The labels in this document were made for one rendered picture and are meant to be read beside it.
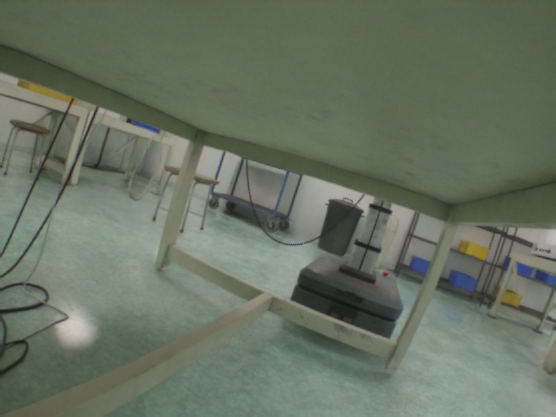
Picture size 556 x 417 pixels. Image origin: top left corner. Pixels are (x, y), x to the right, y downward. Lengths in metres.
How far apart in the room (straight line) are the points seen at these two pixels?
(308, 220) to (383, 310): 3.01
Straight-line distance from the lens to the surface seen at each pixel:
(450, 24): 0.23
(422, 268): 3.73
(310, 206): 4.23
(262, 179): 4.51
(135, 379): 0.64
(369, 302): 1.36
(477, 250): 3.86
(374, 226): 1.58
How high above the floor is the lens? 0.58
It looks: 4 degrees down
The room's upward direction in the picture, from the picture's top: 18 degrees clockwise
